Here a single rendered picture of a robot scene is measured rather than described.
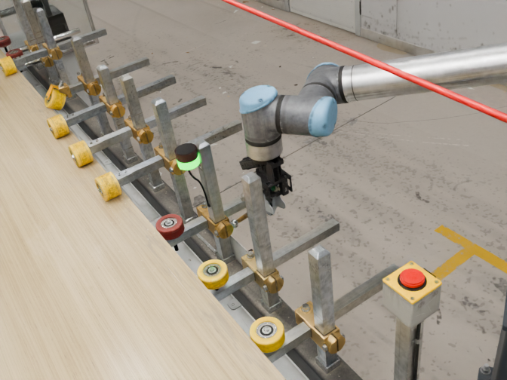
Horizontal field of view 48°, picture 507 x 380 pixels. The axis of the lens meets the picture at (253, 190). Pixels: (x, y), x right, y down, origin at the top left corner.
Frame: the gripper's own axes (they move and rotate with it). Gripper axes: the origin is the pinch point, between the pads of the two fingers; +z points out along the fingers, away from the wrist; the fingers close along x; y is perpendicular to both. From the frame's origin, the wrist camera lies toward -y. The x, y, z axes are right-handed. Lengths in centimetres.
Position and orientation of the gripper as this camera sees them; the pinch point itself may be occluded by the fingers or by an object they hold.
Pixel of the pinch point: (269, 209)
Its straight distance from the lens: 156.2
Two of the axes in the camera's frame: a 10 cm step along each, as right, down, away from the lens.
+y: 5.5, 4.5, -7.0
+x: 8.3, -4.2, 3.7
